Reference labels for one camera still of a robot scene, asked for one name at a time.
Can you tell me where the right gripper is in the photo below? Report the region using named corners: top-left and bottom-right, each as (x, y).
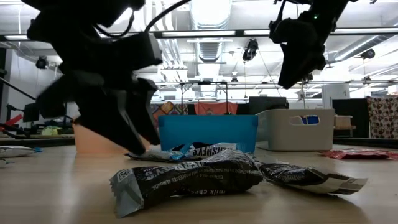
top-left (277, 15), bottom-right (333, 90)

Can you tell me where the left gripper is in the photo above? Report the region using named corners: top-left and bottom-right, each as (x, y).
top-left (35, 63), bottom-right (161, 156)

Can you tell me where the red candy packet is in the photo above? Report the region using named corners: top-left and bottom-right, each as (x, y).
top-left (319, 148), bottom-right (398, 161)

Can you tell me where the colourful patterned quilt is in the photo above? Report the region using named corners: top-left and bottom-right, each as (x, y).
top-left (150, 101), bottom-right (189, 125)

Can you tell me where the white pillar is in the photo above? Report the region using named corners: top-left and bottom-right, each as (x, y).
top-left (322, 83), bottom-right (351, 110)

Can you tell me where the orange plastic bin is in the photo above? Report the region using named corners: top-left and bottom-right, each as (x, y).
top-left (73, 119), bottom-right (152, 154)

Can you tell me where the blue object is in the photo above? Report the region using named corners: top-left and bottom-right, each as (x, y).
top-left (300, 115), bottom-right (320, 125)

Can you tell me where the black overhead beam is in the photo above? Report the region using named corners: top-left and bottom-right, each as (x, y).
top-left (0, 27), bottom-right (398, 42)

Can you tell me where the small wooden table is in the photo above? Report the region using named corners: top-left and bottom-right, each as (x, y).
top-left (334, 114), bottom-right (357, 131)

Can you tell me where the grey plastic bin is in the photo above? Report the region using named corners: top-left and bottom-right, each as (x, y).
top-left (255, 108), bottom-right (336, 152)

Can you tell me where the blue plastic bin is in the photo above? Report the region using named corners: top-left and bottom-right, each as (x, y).
top-left (157, 114), bottom-right (259, 155)

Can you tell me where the yellow green object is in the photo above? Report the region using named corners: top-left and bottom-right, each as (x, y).
top-left (41, 125), bottom-right (63, 136)

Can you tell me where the orange cloth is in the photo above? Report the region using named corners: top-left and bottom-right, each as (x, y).
top-left (194, 101), bottom-right (239, 116)

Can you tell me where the dotted curtain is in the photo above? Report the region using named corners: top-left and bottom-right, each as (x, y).
top-left (366, 95), bottom-right (398, 139)

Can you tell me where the small black monitor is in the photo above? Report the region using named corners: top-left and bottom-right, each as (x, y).
top-left (22, 101), bottom-right (40, 123)

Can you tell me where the red object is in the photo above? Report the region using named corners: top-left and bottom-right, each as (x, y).
top-left (0, 114), bottom-right (24, 132)

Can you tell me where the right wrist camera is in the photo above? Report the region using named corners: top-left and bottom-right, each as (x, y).
top-left (268, 17), bottom-right (313, 45)

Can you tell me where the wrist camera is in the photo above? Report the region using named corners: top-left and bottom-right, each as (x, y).
top-left (268, 17), bottom-right (313, 45)
top-left (119, 32), bottom-right (164, 68)

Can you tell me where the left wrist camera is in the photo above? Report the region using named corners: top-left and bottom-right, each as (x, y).
top-left (119, 32), bottom-right (164, 68)

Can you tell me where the black folding table frame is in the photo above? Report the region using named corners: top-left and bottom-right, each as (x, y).
top-left (154, 80), bottom-right (229, 116)

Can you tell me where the silver ceiling duct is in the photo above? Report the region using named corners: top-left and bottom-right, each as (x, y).
top-left (188, 0), bottom-right (233, 63)

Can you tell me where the black left camera cable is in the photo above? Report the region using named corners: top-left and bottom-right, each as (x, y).
top-left (144, 0), bottom-right (191, 34)

